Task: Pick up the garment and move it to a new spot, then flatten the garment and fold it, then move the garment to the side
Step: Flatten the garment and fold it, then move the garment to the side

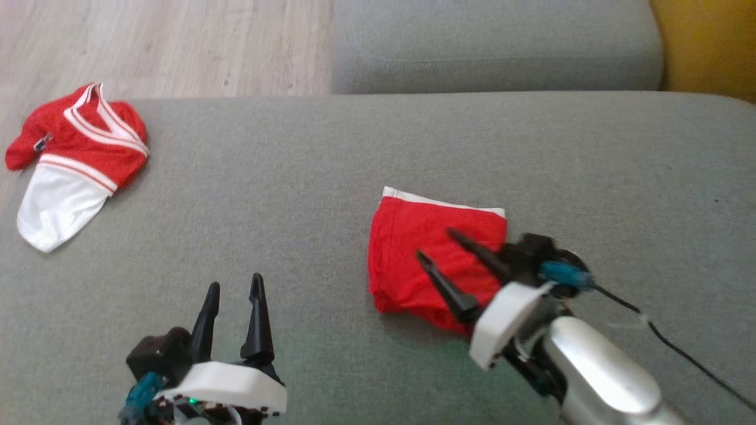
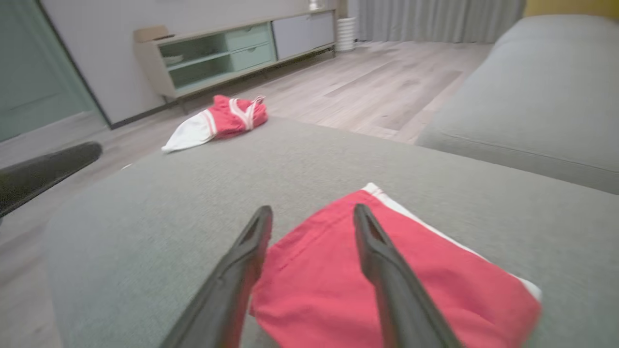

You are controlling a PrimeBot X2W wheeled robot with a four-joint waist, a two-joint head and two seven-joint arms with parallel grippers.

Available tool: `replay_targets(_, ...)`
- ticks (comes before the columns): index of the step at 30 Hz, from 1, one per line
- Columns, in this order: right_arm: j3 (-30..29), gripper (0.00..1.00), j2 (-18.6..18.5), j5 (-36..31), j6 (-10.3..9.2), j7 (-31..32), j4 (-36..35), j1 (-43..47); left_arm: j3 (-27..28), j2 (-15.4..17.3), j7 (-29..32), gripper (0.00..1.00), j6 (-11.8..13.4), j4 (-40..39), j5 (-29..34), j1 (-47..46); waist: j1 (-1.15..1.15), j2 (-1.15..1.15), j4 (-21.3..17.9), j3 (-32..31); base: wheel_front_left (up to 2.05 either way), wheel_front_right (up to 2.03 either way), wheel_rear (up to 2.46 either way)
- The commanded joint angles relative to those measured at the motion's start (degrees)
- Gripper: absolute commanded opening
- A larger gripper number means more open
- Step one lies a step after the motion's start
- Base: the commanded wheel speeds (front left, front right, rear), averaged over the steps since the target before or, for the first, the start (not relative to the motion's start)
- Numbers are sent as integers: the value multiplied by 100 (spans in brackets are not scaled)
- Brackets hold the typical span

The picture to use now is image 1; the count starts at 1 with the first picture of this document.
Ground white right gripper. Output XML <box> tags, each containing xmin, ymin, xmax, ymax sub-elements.
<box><xmin>415</xmin><ymin>228</ymin><xmax>572</xmax><ymax>403</ymax></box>

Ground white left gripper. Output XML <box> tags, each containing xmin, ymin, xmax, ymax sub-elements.
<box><xmin>155</xmin><ymin>272</ymin><xmax>289</xmax><ymax>425</ymax></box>

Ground red shorts with white trim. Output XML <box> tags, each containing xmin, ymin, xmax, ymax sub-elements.
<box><xmin>367</xmin><ymin>186</ymin><xmax>509</xmax><ymax>337</ymax></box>

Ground red and white jersey shirt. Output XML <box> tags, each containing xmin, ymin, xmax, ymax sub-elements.
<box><xmin>5</xmin><ymin>82</ymin><xmax>149</xmax><ymax>254</ymax></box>

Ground grey fabric sofa seat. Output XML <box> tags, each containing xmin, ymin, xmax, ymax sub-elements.
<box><xmin>0</xmin><ymin>90</ymin><xmax>756</xmax><ymax>425</ymax></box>

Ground grey fabric sofa cushion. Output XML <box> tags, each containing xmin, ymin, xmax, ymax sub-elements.
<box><xmin>331</xmin><ymin>0</ymin><xmax>664</xmax><ymax>96</ymax></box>

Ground mustard yellow furniture panel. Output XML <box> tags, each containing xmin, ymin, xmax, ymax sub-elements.
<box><xmin>649</xmin><ymin>0</ymin><xmax>756</xmax><ymax>104</ymax></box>

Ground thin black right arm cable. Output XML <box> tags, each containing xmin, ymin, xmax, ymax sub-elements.
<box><xmin>589</xmin><ymin>282</ymin><xmax>756</xmax><ymax>413</ymax></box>

